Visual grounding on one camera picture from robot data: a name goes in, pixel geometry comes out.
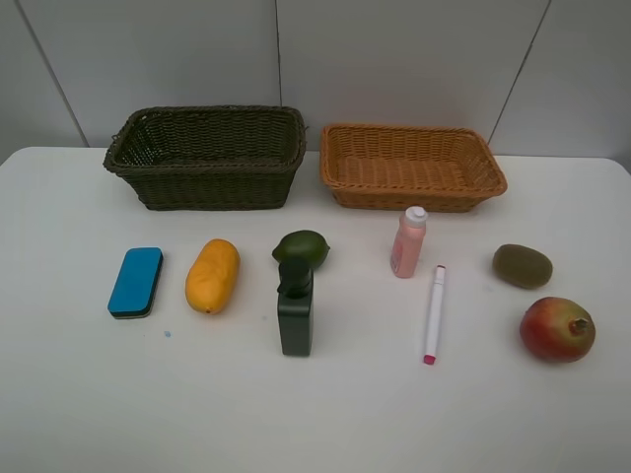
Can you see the pink bottle white cap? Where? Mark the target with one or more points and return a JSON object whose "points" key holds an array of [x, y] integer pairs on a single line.
{"points": [[408, 242]]}

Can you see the white pink marker pen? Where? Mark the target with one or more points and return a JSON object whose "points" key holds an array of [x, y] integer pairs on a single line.
{"points": [[434, 317]]}

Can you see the blue whiteboard eraser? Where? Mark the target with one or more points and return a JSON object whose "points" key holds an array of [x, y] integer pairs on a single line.
{"points": [[136, 284]]}

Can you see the brown kiwi fruit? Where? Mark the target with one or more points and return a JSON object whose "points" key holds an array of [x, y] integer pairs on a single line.
{"points": [[522, 266]]}

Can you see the red pomegranate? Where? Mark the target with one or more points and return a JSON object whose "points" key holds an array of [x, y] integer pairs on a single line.
{"points": [[557, 330]]}

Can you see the green lime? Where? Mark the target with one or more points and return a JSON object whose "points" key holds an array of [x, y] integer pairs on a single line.
{"points": [[306, 244]]}

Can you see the dark green pump bottle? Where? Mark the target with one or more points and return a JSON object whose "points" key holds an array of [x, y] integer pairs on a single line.
{"points": [[295, 306]]}

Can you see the orange wicker basket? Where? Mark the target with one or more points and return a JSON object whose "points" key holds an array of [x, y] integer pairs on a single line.
{"points": [[383, 167]]}

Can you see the yellow mango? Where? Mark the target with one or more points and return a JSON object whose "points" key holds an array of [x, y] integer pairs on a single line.
{"points": [[212, 277]]}

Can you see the dark brown wicker basket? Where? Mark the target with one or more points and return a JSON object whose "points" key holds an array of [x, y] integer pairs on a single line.
{"points": [[209, 158]]}

